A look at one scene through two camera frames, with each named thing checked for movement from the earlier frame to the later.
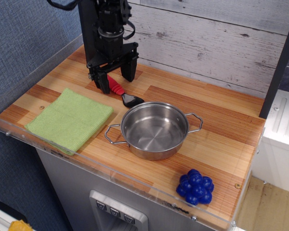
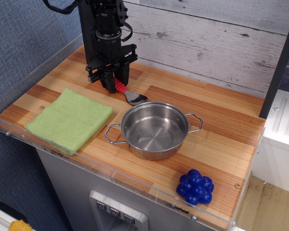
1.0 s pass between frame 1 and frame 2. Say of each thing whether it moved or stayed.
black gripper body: stayed
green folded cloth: stayed
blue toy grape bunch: stayed
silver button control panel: stayed
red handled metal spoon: moved
